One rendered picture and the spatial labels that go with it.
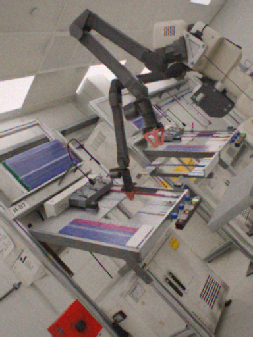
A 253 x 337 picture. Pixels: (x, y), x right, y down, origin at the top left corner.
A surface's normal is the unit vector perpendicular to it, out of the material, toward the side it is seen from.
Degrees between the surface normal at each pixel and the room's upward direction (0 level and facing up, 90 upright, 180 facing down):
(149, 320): 90
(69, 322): 90
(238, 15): 90
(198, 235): 90
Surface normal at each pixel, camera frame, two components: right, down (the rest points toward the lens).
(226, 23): -0.49, 0.37
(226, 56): -0.36, 0.22
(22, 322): 0.52, -0.62
